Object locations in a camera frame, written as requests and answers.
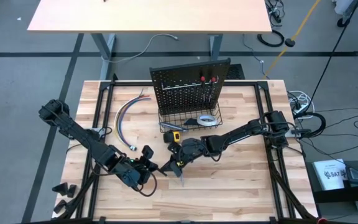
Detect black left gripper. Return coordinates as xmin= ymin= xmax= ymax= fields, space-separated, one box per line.
xmin=126 ymin=145 xmax=168 ymax=188

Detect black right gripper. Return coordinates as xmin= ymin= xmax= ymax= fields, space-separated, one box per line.
xmin=160 ymin=138 xmax=206 ymax=179

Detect yellow black tape measure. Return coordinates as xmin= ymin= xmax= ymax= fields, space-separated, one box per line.
xmin=163 ymin=130 xmax=183 ymax=144

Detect grey utility knife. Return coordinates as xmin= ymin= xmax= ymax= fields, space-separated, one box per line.
xmin=159 ymin=121 xmax=188 ymax=132

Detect white tape roll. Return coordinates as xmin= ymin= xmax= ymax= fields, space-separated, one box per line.
xmin=196 ymin=114 xmax=218 ymax=127

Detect black metal pegboard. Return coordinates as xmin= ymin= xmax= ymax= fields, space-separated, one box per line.
xmin=149 ymin=57 xmax=232 ymax=117

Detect black mesh panel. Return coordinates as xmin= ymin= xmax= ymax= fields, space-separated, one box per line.
xmin=228 ymin=63 xmax=246 ymax=80

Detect light wooden desk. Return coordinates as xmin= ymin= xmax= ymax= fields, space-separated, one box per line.
xmin=26 ymin=0 xmax=273 ymax=82

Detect white booklet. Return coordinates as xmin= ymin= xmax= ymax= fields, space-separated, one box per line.
xmin=311 ymin=158 xmax=348 ymax=192

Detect black storage bin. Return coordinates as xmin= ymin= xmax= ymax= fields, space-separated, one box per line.
xmin=305 ymin=158 xmax=358 ymax=203

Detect small dark device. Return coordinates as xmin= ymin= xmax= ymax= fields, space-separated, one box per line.
xmin=345 ymin=166 xmax=358 ymax=182

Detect black wire basket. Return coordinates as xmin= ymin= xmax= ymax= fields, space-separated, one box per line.
xmin=157 ymin=101 xmax=224 ymax=134

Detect coloured wire bundle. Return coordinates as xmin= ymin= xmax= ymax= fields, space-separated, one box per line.
xmin=113 ymin=88 xmax=152 ymax=152

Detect silver hook rail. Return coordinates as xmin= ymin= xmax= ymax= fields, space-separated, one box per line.
xmin=160 ymin=75 xmax=220 ymax=91

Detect grey floor cable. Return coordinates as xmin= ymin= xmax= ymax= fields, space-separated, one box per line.
xmin=100 ymin=32 xmax=180 ymax=65

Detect white cable bundle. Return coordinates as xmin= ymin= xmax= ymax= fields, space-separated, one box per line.
xmin=287 ymin=90 xmax=316 ymax=114

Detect black floor hose loop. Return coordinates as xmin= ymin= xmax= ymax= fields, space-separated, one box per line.
xmin=257 ymin=29 xmax=286 ymax=49

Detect black cable loop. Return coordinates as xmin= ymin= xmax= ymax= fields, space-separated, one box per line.
xmin=293 ymin=111 xmax=327 ymax=139

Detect black floor cables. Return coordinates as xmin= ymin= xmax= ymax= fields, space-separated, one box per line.
xmin=300 ymin=105 xmax=358 ymax=157

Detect black cable tangle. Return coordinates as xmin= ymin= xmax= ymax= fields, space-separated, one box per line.
xmin=265 ymin=0 xmax=287 ymax=25

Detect yellow hanging cord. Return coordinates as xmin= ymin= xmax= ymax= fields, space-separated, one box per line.
xmin=262 ymin=0 xmax=323 ymax=80

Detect long black arm cable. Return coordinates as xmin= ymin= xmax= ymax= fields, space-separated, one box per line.
xmin=302 ymin=0 xmax=358 ymax=110

